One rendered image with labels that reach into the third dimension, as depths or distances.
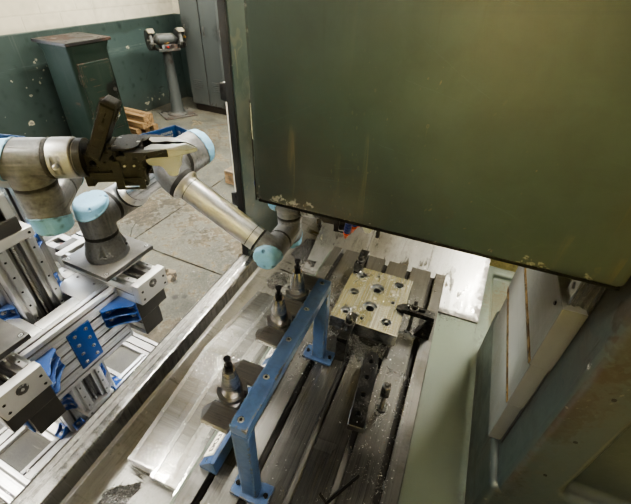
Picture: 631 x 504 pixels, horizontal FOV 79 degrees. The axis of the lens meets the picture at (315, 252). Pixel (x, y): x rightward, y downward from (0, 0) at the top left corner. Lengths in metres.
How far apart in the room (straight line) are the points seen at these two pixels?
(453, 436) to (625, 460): 0.60
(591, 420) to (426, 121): 0.66
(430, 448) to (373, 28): 1.30
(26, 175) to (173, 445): 0.90
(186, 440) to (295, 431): 0.39
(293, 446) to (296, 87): 0.89
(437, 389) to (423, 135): 1.21
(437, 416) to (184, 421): 0.90
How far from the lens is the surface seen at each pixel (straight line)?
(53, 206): 0.90
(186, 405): 1.47
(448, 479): 1.51
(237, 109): 1.53
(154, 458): 1.44
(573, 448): 1.05
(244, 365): 0.91
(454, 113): 0.62
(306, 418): 1.19
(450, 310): 1.95
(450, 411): 1.63
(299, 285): 1.02
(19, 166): 0.86
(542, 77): 0.61
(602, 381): 0.88
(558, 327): 0.93
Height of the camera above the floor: 1.94
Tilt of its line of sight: 38 degrees down
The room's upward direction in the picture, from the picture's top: 3 degrees clockwise
